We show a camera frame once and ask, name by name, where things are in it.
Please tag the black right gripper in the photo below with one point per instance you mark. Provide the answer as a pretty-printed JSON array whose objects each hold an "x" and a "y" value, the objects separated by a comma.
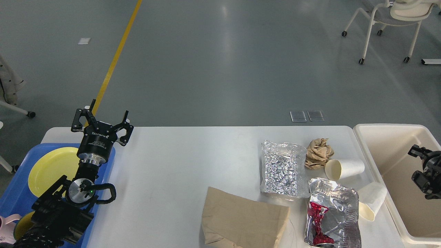
[{"x": 427, "y": 181}]

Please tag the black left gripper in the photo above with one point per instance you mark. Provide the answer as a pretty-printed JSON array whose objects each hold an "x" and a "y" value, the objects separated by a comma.
[{"x": 95, "y": 147}]

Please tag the yellow plastic plate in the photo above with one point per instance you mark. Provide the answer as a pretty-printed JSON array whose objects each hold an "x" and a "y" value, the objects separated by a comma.
[{"x": 49, "y": 168}]

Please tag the teal green mug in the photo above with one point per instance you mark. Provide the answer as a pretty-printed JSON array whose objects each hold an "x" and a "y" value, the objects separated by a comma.
[{"x": 23, "y": 225}]

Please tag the pink mug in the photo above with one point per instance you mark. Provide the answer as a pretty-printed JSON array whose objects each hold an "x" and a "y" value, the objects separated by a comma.
[{"x": 7, "y": 226}]

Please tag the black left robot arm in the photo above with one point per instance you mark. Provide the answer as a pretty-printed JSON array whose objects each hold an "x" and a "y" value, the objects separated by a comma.
[{"x": 63, "y": 212}]

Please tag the beige plastic bin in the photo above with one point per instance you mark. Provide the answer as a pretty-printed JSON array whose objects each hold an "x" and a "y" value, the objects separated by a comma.
[{"x": 386, "y": 149}]

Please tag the lower white paper cup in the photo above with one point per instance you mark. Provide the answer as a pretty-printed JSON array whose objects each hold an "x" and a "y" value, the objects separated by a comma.
[{"x": 371, "y": 198}]

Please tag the white paper cup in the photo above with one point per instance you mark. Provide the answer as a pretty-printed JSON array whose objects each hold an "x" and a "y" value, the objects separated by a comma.
[
  {"x": 336, "y": 169},
  {"x": 371, "y": 198}
]

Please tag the white chair leg with caster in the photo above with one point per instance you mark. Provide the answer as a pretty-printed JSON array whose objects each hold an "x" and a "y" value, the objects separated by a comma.
[{"x": 29, "y": 114}]

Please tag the upper white paper cup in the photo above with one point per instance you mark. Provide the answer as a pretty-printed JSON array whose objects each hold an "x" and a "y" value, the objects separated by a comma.
[{"x": 336, "y": 169}]

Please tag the white polka-dot cloth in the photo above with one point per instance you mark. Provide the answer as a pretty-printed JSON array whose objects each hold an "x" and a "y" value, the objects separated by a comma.
[{"x": 10, "y": 83}]

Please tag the red foil snack wrapper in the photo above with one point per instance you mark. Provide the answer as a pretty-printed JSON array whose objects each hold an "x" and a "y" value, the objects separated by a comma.
[{"x": 332, "y": 215}]

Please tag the blue plastic tray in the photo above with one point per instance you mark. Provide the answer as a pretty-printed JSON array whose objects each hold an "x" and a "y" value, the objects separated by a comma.
[{"x": 18, "y": 199}]

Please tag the crumpled brown paper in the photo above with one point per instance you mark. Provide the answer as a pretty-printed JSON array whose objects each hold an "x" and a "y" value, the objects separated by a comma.
[{"x": 319, "y": 153}]

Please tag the white bar on floor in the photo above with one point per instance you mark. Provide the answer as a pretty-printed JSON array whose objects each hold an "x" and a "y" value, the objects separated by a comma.
[{"x": 431, "y": 61}]

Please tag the metal floor socket plate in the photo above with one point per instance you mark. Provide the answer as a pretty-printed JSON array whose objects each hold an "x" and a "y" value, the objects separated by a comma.
[{"x": 302, "y": 116}]

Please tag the crumpled aluminium foil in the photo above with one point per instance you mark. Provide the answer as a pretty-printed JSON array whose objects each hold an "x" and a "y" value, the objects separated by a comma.
[{"x": 283, "y": 170}]

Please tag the lower brown paper bag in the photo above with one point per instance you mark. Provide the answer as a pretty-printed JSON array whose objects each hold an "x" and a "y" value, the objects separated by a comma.
[{"x": 230, "y": 221}]

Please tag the white rolling chair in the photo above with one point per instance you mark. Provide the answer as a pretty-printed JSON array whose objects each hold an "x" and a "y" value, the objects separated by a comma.
[{"x": 394, "y": 13}]

